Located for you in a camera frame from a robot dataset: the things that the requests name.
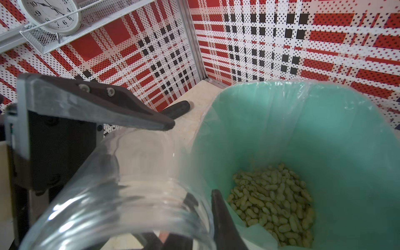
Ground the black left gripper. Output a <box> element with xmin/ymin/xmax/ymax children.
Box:
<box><xmin>4</xmin><ymin>74</ymin><xmax>175</xmax><ymax>244</ymax></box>

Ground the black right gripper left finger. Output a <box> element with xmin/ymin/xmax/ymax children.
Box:
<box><xmin>140</xmin><ymin>193</ymin><xmax>200</xmax><ymax>250</ymax></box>

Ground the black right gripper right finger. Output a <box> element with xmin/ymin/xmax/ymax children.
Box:
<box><xmin>211</xmin><ymin>189</ymin><xmax>248</xmax><ymax>250</ymax></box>

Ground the orange lid peanut jar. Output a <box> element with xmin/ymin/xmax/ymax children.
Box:
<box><xmin>20</xmin><ymin>128</ymin><xmax>216</xmax><ymax>250</ymax></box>

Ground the pile of discarded peanuts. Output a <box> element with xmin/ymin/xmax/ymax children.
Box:
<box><xmin>227</xmin><ymin>163</ymin><xmax>315</xmax><ymax>248</ymax></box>

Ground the white twin-bell alarm clock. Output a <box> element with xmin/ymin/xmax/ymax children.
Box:
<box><xmin>18</xmin><ymin>0</ymin><xmax>81</xmax><ymax>35</ymax></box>

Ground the clear plastic bin liner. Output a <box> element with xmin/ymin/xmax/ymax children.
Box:
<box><xmin>184</xmin><ymin>77</ymin><xmax>400</xmax><ymax>250</ymax></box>

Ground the white wire mesh shelf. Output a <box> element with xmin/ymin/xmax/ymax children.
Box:
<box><xmin>18</xmin><ymin>0</ymin><xmax>153</xmax><ymax>54</ymax></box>

